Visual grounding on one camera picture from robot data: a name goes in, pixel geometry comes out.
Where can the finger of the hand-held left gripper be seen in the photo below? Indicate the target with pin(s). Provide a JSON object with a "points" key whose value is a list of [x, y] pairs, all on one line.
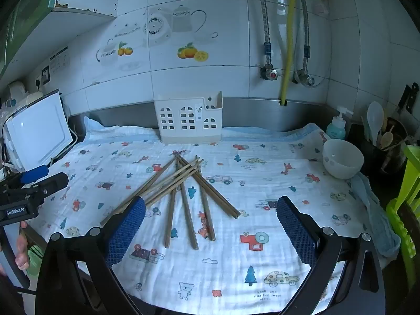
{"points": [[52, 183], [34, 174]]}

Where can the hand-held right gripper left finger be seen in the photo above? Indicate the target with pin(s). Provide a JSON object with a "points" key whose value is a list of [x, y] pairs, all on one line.
{"points": [[126, 233]]}

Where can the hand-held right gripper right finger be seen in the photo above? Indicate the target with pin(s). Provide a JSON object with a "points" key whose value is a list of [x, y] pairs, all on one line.
{"points": [[295, 233]]}

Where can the pile of chopsticks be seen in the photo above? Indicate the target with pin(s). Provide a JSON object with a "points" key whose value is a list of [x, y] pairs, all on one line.
{"points": [[185, 203]]}

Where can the white plastic utensil holder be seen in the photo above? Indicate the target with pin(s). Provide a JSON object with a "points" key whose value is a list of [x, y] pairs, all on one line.
{"points": [[188, 131]]}

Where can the person's left hand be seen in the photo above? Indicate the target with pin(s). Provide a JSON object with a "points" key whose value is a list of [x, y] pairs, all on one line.
{"points": [[21, 252]]}

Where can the green plastic container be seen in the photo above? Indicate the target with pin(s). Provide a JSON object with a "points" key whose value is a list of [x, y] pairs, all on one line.
{"points": [[34, 262]]}

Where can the printed blanket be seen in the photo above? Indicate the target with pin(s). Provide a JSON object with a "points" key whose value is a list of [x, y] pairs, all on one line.
{"points": [[229, 269]]}

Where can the light blue towel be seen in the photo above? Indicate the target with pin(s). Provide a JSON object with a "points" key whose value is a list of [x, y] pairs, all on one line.
{"points": [[377, 216]]}

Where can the white bowl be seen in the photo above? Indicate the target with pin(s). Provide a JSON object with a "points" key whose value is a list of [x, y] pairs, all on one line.
{"points": [[343, 160]]}

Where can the lime green plastic rack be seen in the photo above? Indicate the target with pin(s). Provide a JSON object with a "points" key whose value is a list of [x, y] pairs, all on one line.
{"points": [[402, 216]]}

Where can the teal soap pump bottle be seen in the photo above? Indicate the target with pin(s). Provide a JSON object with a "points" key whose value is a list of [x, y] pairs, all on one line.
{"points": [[336, 129]]}

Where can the dark utensil pot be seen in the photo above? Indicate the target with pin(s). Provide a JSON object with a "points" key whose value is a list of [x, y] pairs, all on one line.
{"points": [[392, 160]]}

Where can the small wooden spoon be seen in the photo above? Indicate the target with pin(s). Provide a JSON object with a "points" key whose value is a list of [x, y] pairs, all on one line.
{"points": [[387, 137]]}

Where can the white rice paddle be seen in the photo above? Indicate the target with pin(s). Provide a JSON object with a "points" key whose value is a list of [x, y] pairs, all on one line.
{"points": [[375, 115]]}

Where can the metal water valve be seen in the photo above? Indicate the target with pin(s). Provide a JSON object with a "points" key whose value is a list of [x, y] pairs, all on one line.
{"points": [[306, 79]]}

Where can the red knob water valve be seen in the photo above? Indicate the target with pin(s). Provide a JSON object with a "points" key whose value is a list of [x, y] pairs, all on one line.
{"points": [[270, 73]]}

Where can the wall socket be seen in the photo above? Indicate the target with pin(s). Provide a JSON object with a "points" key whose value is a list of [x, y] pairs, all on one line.
{"points": [[45, 74]]}

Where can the wall sticker chart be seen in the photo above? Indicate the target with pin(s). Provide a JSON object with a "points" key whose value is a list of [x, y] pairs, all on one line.
{"points": [[59, 59]]}

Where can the green wall cabinet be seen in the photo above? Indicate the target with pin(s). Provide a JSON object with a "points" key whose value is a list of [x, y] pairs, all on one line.
{"points": [[23, 13]]}

